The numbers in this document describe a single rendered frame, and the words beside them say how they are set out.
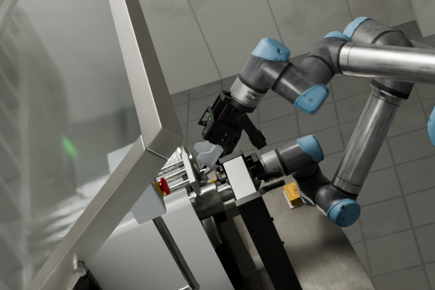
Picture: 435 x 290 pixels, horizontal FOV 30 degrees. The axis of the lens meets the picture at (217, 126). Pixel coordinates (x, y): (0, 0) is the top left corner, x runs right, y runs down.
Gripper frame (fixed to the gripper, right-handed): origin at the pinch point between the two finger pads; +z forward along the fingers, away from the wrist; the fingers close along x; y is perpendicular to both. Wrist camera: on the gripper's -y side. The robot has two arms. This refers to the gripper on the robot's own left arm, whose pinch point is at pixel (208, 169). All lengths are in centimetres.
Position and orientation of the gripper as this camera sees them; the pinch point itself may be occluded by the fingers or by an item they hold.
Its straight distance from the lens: 195.2
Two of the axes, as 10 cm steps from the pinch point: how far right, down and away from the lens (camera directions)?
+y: -8.5, -3.3, -4.2
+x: 2.1, 5.2, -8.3
